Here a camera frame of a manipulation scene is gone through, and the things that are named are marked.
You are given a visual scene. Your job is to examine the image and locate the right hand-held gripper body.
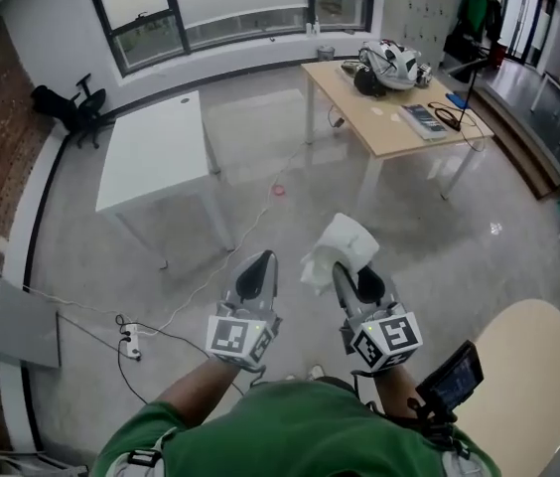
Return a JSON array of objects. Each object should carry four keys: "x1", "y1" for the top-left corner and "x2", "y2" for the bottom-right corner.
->
[{"x1": 339, "y1": 299, "x2": 423, "y2": 376}]

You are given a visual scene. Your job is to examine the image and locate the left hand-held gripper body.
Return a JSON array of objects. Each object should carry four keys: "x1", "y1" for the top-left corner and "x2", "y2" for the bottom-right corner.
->
[{"x1": 205, "y1": 293, "x2": 282, "y2": 373}]

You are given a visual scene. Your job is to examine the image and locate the person's left forearm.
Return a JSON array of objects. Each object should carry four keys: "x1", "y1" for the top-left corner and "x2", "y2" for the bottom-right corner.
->
[{"x1": 152, "y1": 357, "x2": 242, "y2": 417}]

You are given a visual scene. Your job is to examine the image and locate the person's right forearm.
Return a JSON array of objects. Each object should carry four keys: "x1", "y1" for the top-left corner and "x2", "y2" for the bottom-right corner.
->
[{"x1": 372, "y1": 364, "x2": 426, "y2": 417}]

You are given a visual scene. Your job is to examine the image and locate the black chest-mounted screen device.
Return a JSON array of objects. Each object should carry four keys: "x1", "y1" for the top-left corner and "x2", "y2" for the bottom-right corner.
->
[{"x1": 414, "y1": 340, "x2": 486, "y2": 412}]

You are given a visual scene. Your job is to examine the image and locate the white power strip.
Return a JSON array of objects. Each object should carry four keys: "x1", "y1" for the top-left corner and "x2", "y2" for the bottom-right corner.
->
[{"x1": 118, "y1": 322, "x2": 143, "y2": 361}]

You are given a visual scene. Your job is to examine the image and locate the person's green shirt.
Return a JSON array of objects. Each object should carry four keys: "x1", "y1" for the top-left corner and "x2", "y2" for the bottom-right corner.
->
[{"x1": 92, "y1": 377, "x2": 503, "y2": 477}]

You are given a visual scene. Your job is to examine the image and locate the round beige table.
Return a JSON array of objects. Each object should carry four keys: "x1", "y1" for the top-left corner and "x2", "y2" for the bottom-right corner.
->
[{"x1": 454, "y1": 297, "x2": 560, "y2": 477}]

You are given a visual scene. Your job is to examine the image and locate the white rectangular desk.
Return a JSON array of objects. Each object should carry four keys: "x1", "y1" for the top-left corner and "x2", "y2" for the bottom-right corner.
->
[{"x1": 94, "y1": 89, "x2": 235, "y2": 253}]

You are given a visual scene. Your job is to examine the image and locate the light wooden table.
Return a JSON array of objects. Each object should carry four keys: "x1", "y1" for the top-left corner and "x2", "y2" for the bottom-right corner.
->
[{"x1": 300, "y1": 59, "x2": 495, "y2": 202}]

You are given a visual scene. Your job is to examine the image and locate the blue and white box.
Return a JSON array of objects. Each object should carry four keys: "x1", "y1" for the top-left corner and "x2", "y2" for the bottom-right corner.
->
[{"x1": 400, "y1": 102, "x2": 449, "y2": 142}]

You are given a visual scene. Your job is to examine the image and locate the black helmet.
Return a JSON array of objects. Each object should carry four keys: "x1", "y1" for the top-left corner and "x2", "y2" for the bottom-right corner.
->
[{"x1": 352, "y1": 66, "x2": 387, "y2": 99}]

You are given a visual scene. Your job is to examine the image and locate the black tripod stand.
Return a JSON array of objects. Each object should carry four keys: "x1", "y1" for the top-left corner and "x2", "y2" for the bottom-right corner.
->
[{"x1": 446, "y1": 37, "x2": 489, "y2": 132}]

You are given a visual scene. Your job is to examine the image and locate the white and grey bag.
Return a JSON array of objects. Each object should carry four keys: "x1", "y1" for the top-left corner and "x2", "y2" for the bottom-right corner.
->
[{"x1": 360, "y1": 39, "x2": 421, "y2": 89}]

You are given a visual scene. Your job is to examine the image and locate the grey flat panel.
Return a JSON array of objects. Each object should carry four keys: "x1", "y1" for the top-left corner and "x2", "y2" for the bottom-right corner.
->
[{"x1": 0, "y1": 249, "x2": 62, "y2": 369}]

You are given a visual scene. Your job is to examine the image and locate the black office chair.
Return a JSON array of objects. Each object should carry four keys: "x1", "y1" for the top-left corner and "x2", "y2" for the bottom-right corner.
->
[{"x1": 30, "y1": 74, "x2": 108, "y2": 150}]

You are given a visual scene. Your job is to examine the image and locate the grey metal lockers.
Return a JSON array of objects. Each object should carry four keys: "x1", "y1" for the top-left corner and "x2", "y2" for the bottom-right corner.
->
[{"x1": 405, "y1": 0, "x2": 461, "y2": 69}]

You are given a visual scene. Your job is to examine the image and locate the black framed window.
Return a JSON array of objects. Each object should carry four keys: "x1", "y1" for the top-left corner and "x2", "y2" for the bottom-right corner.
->
[{"x1": 82, "y1": 0, "x2": 377, "y2": 77}]

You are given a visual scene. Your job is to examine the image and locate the green hanging garment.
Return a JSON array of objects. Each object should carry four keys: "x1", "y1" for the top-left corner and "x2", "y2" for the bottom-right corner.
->
[{"x1": 460, "y1": 0, "x2": 489, "y2": 45}]

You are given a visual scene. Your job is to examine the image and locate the black floor cable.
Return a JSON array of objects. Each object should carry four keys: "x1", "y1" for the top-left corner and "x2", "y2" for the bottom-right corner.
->
[{"x1": 56, "y1": 313, "x2": 246, "y2": 406}]

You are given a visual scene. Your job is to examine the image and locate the black cable on table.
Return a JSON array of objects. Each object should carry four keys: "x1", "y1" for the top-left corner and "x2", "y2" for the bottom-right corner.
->
[{"x1": 427, "y1": 99, "x2": 489, "y2": 153}]

